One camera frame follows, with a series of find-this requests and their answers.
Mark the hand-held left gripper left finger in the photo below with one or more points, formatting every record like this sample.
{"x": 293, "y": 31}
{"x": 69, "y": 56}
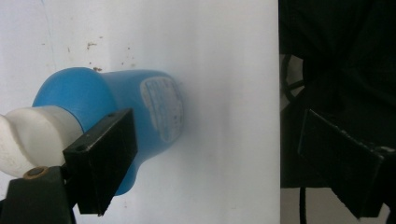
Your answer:
{"x": 99, "y": 161}

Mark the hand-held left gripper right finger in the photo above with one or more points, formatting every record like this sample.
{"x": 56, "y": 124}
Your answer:
{"x": 339, "y": 161}

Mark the blue bottle with white cap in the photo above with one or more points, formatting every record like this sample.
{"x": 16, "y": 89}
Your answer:
{"x": 93, "y": 99}

